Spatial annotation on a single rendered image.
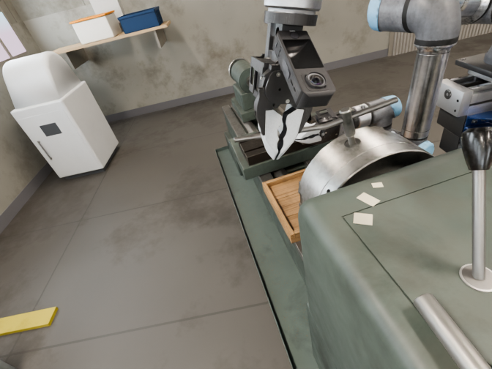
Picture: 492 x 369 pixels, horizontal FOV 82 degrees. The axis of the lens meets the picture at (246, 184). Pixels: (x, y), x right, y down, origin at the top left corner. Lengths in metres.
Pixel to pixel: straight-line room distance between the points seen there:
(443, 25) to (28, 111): 3.48
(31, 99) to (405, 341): 3.63
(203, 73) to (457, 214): 4.51
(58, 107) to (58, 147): 0.49
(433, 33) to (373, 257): 0.63
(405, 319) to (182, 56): 4.60
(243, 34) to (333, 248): 4.40
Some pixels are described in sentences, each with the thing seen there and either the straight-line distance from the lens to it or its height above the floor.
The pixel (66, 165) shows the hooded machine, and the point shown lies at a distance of 3.88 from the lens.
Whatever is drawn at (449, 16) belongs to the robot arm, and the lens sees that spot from 0.91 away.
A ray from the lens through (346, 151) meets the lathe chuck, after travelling 0.65.
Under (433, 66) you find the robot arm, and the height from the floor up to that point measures 1.28.
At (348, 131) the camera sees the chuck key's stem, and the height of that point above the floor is 1.27.
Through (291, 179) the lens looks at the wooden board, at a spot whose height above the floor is 0.89.
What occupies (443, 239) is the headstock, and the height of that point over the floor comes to 1.26.
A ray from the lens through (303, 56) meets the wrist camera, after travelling 0.39.
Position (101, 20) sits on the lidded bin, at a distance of 4.27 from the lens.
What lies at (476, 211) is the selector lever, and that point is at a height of 1.32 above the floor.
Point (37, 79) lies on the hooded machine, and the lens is 3.64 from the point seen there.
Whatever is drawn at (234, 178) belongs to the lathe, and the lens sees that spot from 1.81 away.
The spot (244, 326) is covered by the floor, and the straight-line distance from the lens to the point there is 1.79.
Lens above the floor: 1.58
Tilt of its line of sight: 37 degrees down
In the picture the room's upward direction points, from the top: 14 degrees counter-clockwise
